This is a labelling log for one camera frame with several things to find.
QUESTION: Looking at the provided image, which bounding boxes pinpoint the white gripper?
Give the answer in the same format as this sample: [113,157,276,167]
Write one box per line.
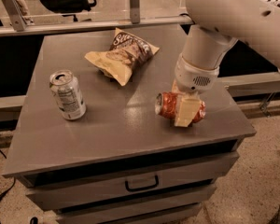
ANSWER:
[171,55,219,127]

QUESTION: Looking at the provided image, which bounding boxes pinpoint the red coke can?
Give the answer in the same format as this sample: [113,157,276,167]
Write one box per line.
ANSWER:
[155,92,205,121]

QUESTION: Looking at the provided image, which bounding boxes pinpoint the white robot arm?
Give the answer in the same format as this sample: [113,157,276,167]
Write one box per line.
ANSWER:
[173,0,280,127]

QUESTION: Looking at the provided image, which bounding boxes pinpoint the white soda can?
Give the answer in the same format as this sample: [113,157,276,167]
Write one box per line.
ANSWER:
[49,70,86,120]

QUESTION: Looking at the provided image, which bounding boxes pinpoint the yellow brown chip bag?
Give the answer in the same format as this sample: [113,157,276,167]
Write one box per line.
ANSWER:
[85,28,159,86]

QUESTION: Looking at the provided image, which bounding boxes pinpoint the grey drawer cabinet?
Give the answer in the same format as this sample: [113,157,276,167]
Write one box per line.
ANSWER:
[3,25,255,224]

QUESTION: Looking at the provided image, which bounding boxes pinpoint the black drawer handle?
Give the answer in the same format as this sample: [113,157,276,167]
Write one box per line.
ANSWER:
[124,175,160,192]

